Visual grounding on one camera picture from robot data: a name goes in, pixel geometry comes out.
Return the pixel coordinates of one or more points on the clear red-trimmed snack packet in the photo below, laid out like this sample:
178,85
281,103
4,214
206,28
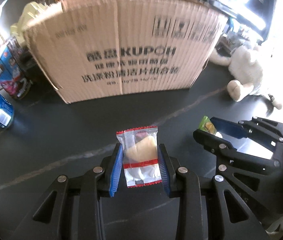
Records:
140,160

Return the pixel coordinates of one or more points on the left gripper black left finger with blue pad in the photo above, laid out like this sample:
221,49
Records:
100,181

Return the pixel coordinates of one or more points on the large cardboard box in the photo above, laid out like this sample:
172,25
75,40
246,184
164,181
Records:
90,49

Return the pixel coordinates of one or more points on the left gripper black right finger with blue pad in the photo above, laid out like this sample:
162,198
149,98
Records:
178,182

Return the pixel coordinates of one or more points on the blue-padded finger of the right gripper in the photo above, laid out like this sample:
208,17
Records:
257,129

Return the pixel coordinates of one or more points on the white plush toy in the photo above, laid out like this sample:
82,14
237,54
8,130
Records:
253,73

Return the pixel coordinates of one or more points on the green snack packet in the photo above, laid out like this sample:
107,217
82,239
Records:
207,126

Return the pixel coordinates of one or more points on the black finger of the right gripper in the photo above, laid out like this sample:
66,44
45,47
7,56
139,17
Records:
225,152

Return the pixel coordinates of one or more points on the blue and red snack box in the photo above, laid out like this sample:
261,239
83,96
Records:
12,78

